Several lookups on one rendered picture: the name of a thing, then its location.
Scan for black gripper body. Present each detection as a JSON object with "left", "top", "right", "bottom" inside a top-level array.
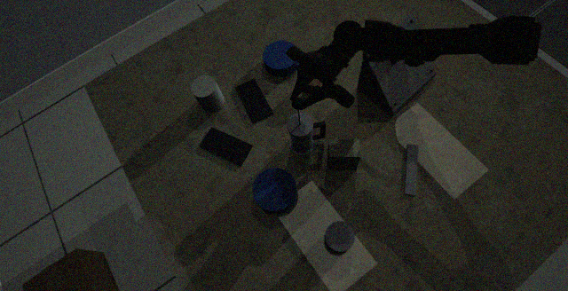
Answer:
[{"left": 285, "top": 44, "right": 355, "bottom": 108}]

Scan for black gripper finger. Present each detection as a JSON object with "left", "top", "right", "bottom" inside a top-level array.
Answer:
[
  {"left": 290, "top": 66, "right": 313, "bottom": 101},
  {"left": 299, "top": 85, "right": 333, "bottom": 110}
]

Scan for blue cylinder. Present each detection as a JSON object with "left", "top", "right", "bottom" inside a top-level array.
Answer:
[
  {"left": 252, "top": 168, "right": 297, "bottom": 215},
  {"left": 263, "top": 40, "right": 299, "bottom": 77}
]

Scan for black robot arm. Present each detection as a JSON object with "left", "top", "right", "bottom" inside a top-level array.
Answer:
[{"left": 299, "top": 16, "right": 542, "bottom": 81}]

